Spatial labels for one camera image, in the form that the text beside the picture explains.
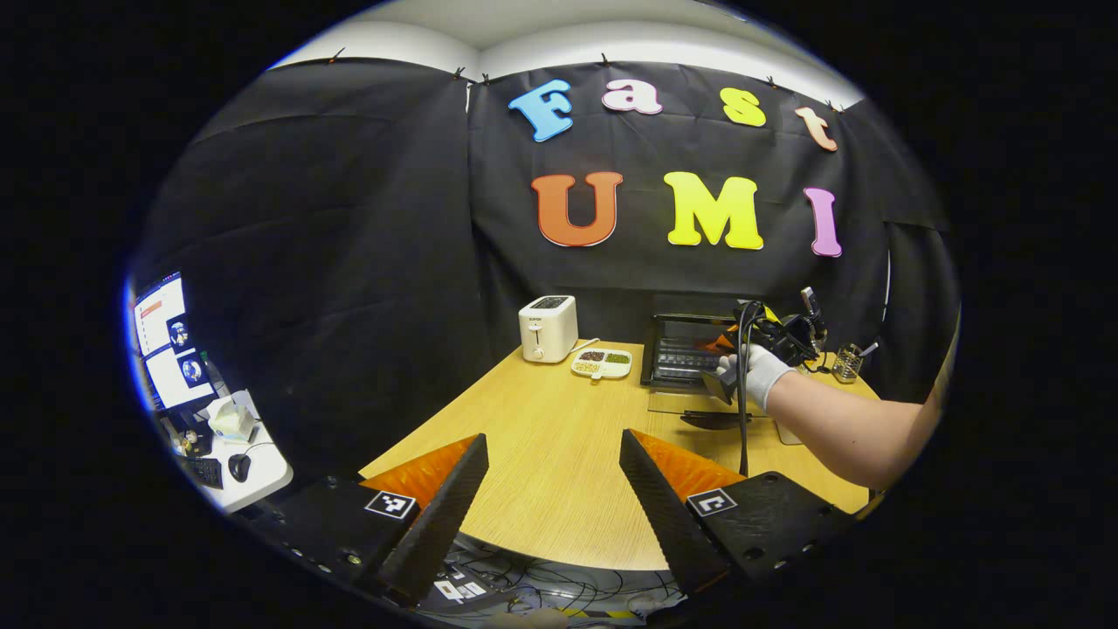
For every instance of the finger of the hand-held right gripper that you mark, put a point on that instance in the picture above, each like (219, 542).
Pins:
(727, 341)

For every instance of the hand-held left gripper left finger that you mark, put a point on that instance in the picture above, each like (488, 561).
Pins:
(441, 515)

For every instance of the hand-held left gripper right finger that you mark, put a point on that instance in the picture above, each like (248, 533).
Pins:
(664, 515)

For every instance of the black electric oven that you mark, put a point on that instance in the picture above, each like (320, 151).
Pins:
(677, 362)

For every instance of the metal mesh utensil holder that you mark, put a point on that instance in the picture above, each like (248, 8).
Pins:
(845, 365)

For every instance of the metal spoon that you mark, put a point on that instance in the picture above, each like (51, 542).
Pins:
(870, 348)

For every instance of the white divided seasoning dish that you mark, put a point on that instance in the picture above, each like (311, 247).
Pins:
(603, 362)

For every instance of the white toaster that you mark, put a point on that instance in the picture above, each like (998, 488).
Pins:
(546, 330)

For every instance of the white side desk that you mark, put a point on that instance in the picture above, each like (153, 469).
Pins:
(262, 463)

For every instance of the black computer mouse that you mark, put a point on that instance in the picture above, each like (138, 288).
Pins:
(239, 467)

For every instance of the tissue box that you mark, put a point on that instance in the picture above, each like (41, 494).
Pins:
(231, 421)

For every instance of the black keyboard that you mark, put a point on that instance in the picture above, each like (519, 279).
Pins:
(205, 472)

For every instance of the black backdrop cloth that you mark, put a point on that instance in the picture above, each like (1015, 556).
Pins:
(367, 262)

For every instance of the computer monitor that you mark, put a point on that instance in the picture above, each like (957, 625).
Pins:
(170, 345)

